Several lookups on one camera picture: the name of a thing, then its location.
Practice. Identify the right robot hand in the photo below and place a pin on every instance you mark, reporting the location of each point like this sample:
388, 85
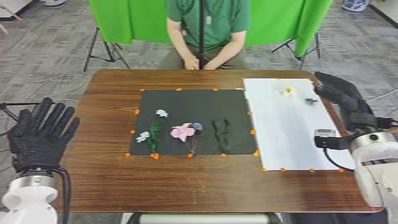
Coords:
347, 96

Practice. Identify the green sprig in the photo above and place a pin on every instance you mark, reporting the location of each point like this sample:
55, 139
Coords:
224, 133

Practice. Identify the dark mat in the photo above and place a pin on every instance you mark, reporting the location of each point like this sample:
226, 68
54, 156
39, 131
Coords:
189, 103

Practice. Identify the black backdrop stand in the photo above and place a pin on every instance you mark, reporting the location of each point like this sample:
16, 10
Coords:
301, 50
109, 50

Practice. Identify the white and yellow flower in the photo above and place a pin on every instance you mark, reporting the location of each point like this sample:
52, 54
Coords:
288, 90

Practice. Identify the black stand pole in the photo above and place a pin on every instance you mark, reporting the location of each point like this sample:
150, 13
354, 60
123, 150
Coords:
201, 33

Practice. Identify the white sheet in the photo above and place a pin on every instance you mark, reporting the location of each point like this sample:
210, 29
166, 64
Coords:
285, 133

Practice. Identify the pale grey bar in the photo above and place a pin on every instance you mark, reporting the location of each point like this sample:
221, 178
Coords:
205, 219

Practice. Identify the blue and white vase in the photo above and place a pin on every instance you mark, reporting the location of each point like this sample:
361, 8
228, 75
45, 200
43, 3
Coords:
356, 5
54, 2

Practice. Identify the person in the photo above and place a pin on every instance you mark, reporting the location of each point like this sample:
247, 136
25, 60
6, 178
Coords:
206, 20

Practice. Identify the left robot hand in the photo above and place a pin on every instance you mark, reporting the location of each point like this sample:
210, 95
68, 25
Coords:
38, 140

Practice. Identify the pink flower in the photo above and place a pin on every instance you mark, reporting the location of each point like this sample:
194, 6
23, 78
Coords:
182, 131

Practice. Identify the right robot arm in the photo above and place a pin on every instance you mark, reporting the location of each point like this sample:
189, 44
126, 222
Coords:
379, 166

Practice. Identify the blue flower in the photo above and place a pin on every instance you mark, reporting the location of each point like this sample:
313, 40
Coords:
198, 126

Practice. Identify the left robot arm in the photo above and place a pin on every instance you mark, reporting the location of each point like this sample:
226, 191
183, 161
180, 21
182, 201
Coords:
29, 200

